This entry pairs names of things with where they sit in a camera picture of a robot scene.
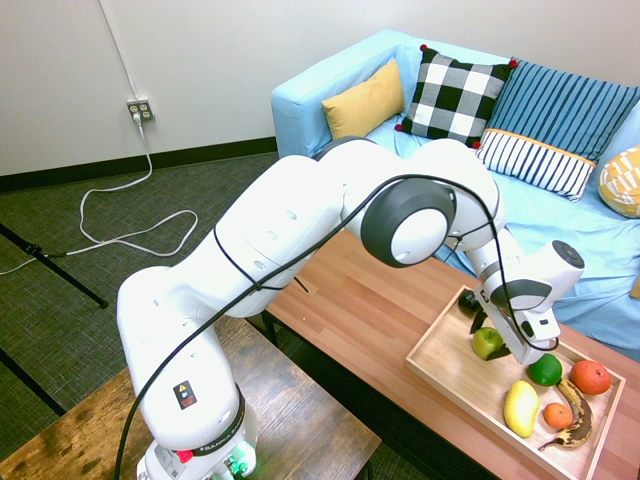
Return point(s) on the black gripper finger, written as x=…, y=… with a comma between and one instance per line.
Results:
x=501, y=353
x=478, y=324

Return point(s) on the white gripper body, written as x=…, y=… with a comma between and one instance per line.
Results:
x=515, y=335

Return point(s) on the green apple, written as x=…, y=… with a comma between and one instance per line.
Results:
x=485, y=342

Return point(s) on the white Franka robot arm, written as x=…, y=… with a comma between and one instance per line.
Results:
x=280, y=230

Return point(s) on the wooden serving tray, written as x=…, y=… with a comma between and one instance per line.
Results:
x=465, y=380

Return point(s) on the green lime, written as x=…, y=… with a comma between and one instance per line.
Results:
x=546, y=371

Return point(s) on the yellow mango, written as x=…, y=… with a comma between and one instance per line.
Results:
x=521, y=409

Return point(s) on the small orange mandarin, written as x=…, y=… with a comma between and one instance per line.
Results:
x=557, y=416

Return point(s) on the large orange fruit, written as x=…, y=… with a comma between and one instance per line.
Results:
x=590, y=377

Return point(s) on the overripe spotted banana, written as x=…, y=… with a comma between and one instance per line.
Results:
x=580, y=415

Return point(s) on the reddish wooden coffee table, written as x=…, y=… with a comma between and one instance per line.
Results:
x=360, y=310

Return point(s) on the mustard striped pillow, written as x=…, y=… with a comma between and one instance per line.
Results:
x=636, y=287

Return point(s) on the white navy striped pillow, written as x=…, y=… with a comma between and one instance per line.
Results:
x=535, y=162

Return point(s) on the yellow patterned bolster pillow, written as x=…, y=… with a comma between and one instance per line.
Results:
x=622, y=182

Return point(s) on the rustic dark wood table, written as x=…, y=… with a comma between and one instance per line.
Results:
x=300, y=430

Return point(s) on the black white checkered pillow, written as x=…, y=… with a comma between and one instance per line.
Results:
x=455, y=97

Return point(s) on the blue striped pillow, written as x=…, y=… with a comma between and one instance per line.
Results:
x=560, y=110

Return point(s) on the plain mustard pillow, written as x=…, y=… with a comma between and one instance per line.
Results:
x=362, y=102

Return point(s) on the light blue sofa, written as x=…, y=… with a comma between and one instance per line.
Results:
x=320, y=105

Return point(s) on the black tripod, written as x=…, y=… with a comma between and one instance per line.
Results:
x=65, y=280

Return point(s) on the wall power outlet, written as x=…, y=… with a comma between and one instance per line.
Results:
x=140, y=110

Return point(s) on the white wall conduit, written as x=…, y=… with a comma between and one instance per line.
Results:
x=116, y=47

